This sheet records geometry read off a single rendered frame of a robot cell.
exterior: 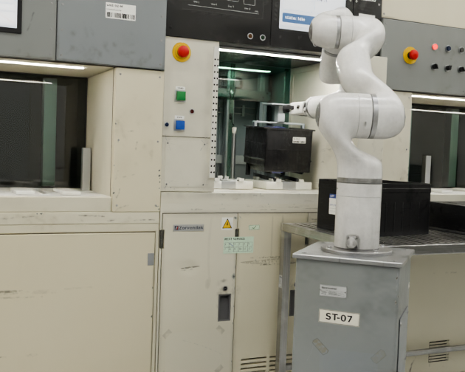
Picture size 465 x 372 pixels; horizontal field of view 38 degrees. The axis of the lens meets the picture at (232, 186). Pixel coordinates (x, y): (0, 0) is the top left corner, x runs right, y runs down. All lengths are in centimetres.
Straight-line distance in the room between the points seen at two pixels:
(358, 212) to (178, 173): 78
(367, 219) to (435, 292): 124
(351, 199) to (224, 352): 95
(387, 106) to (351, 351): 63
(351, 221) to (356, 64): 45
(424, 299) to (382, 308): 123
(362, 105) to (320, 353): 65
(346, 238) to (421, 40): 127
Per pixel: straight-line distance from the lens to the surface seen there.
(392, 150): 277
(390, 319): 173
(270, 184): 270
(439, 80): 291
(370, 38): 206
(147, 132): 230
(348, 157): 178
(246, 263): 247
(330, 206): 233
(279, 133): 273
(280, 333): 254
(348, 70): 193
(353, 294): 174
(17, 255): 224
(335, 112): 177
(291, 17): 255
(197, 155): 236
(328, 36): 209
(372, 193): 179
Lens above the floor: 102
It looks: 3 degrees down
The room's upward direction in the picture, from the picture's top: 2 degrees clockwise
